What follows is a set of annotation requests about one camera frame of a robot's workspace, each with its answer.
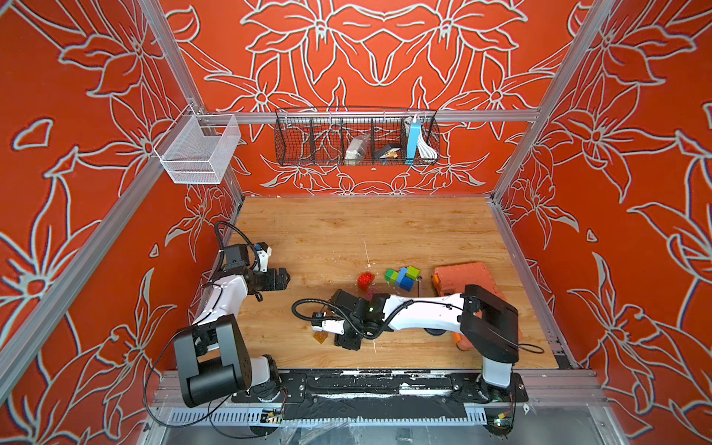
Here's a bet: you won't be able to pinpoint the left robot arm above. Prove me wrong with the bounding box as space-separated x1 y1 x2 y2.
174 242 290 408

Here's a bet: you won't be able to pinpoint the clear bag in basket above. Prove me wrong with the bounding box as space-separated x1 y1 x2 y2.
344 135 370 166

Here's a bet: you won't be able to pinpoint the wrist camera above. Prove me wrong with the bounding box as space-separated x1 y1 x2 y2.
253 242 272 273
311 318 345 335

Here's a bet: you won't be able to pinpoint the red lego brick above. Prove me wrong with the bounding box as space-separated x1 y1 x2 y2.
357 272 376 291

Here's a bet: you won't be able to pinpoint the brown lego plate left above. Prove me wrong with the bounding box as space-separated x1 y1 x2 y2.
313 332 329 344

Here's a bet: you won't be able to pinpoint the clear plastic wall bin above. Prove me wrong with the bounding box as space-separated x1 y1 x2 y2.
155 115 242 185

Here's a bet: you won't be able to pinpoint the dark blue round disc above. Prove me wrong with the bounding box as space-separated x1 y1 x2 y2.
425 328 447 337

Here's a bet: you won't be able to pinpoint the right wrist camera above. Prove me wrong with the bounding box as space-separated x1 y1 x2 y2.
311 318 345 335

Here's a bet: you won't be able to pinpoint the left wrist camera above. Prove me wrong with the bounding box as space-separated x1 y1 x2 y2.
253 242 272 273

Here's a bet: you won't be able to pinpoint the white cables in basket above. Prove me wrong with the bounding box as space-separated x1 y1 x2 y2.
415 129 441 164

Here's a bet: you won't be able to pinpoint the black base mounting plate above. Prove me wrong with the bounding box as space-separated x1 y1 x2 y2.
232 369 530 428

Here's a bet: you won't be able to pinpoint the black object in basket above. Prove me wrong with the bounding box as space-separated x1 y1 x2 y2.
373 144 402 161

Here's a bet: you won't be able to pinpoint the dark blue lego brick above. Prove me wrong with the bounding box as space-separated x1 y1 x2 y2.
399 267 417 292

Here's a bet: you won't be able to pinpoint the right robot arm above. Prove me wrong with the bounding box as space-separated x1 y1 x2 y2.
311 285 519 402

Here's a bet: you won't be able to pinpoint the orange tool case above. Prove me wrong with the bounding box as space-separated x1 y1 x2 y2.
425 263 519 363

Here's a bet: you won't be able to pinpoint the black wire wall basket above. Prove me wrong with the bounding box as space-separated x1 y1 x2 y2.
274 106 441 167

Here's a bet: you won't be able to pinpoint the lime lego brick lone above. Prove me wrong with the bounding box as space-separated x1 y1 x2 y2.
406 266 420 280

